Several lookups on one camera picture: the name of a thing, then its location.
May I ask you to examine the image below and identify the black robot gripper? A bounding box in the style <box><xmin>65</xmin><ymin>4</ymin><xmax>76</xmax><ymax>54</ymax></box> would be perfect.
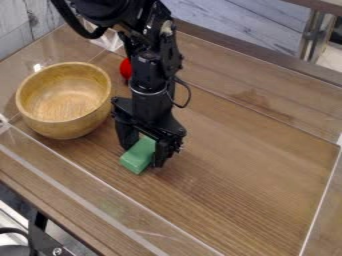
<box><xmin>110</xmin><ymin>84</ymin><xmax>186</xmax><ymax>168</ymax></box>

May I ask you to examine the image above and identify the green rectangular block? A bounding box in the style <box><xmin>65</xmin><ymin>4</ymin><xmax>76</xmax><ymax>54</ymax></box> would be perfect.
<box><xmin>118</xmin><ymin>136</ymin><xmax>154</xmax><ymax>175</ymax></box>

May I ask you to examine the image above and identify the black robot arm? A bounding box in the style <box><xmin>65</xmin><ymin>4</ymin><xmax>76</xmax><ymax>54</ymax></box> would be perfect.
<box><xmin>50</xmin><ymin>0</ymin><xmax>186</xmax><ymax>167</ymax></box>

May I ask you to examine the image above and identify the brown wooden bowl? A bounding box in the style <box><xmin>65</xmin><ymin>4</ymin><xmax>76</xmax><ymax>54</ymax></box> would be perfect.
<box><xmin>14</xmin><ymin>62</ymin><xmax>112</xmax><ymax>140</ymax></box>

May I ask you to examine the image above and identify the red plush strawberry toy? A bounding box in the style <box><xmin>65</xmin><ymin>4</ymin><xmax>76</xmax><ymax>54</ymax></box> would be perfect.
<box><xmin>118</xmin><ymin>58</ymin><xmax>132</xmax><ymax>80</ymax></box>

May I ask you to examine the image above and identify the black table leg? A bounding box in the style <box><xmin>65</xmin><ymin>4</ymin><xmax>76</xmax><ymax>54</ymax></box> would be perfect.
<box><xmin>27</xmin><ymin>211</ymin><xmax>76</xmax><ymax>256</ymax></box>

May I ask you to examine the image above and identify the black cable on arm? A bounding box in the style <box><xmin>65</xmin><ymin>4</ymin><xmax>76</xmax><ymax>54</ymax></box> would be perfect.
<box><xmin>164</xmin><ymin>75</ymin><xmax>192</xmax><ymax>110</ymax></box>

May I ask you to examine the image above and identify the clear acrylic corner bracket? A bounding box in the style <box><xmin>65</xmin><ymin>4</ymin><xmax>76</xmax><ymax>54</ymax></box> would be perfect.
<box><xmin>85</xmin><ymin>19</ymin><xmax>125</xmax><ymax>53</ymax></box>

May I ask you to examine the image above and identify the metal chair frame background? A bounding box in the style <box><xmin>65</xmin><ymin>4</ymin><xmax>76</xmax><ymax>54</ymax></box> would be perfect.
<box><xmin>297</xmin><ymin>10</ymin><xmax>337</xmax><ymax>63</ymax></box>

